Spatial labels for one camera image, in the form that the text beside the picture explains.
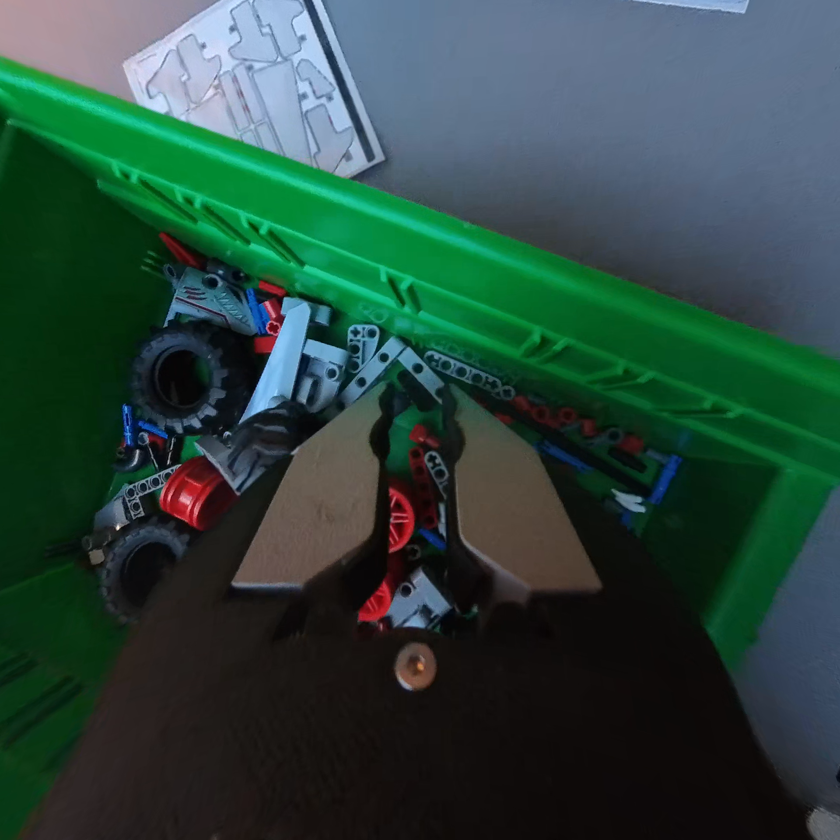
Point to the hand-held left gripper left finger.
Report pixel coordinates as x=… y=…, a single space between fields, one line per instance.
x=315 y=505

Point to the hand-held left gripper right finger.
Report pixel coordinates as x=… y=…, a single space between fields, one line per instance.
x=525 y=518

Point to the pile of small lego pieces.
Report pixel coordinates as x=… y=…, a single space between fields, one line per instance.
x=377 y=365

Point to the green plastic bin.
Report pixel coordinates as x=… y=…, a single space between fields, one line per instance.
x=459 y=262

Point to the red lego wheel hub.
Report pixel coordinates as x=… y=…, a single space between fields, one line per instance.
x=197 y=492
x=375 y=600
x=397 y=518

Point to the long light grey lego panel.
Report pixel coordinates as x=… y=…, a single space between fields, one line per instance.
x=282 y=361

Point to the grey printed lego panel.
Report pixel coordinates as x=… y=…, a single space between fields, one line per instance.
x=210 y=302

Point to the small black rubber tyre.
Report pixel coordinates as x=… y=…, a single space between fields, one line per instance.
x=115 y=571
x=148 y=387

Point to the white sticker sheet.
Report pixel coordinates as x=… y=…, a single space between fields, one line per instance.
x=262 y=85

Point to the small white object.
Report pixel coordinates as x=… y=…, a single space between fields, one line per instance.
x=825 y=823

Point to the white paper sheet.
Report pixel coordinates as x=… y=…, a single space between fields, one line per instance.
x=702 y=4

